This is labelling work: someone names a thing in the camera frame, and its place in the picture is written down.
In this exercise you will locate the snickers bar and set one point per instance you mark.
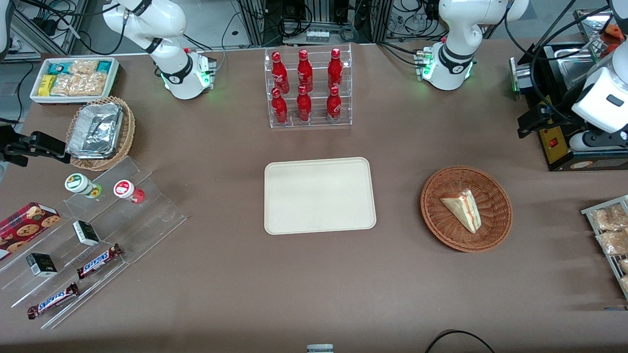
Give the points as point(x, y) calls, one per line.
point(98, 261)
point(53, 301)

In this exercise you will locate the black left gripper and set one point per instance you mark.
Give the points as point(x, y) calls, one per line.
point(553, 114)

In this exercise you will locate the brown round wicker basket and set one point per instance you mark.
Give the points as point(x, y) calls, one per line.
point(441, 225)

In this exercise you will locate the orange fried food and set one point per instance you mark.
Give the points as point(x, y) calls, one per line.
point(615, 32)

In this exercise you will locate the white power strip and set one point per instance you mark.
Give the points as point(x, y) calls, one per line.
point(317, 36)

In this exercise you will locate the light wicker basket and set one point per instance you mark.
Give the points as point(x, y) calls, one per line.
point(128, 132)

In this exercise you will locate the cream plastic tray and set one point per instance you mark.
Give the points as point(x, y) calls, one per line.
point(319, 196)

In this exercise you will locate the white plastic bin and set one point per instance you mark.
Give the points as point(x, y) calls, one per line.
point(37, 98)

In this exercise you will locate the steel warmer pan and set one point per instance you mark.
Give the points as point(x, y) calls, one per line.
point(579, 68)

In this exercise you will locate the red cookie box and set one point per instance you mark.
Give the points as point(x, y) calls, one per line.
point(24, 228)

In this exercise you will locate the clear bag of pastry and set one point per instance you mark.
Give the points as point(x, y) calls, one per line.
point(624, 266)
point(608, 218)
point(613, 242)

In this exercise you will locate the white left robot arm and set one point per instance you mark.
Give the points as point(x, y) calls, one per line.
point(456, 29)

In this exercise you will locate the green lidded cup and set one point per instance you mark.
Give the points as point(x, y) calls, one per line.
point(78, 183)

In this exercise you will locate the clear acrylic stepped shelf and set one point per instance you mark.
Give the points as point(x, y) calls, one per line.
point(147, 215)

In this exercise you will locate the red lidded cup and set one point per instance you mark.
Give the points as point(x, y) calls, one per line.
point(125, 189)

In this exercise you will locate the clear acrylic bottle rack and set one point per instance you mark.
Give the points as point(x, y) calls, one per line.
point(316, 122)

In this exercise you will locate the aluminium foil container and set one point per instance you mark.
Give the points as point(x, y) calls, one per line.
point(95, 130)

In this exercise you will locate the clear bag of crackers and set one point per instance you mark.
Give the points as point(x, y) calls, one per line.
point(83, 66)
point(78, 85)

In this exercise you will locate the red cola bottle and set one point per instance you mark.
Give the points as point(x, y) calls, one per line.
point(279, 73)
point(335, 71)
point(334, 107)
point(279, 110)
point(305, 73)
point(304, 108)

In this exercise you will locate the triangular sandwich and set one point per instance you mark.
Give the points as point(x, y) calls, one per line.
point(463, 208)

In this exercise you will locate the grey device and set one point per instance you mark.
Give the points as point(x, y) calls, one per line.
point(320, 349)

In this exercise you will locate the black food warmer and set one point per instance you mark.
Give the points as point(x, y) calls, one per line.
point(554, 152)

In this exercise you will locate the tray of packaged snacks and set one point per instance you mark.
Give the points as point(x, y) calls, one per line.
point(588, 212)

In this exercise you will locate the teal snack pack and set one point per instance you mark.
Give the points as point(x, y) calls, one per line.
point(59, 67)
point(104, 66)

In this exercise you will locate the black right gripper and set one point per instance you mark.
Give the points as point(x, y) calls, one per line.
point(11, 147)

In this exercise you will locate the small black box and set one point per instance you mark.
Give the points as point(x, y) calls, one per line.
point(86, 233)
point(41, 265)

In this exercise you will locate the yellow snack pack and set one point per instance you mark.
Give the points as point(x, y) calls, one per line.
point(46, 85)

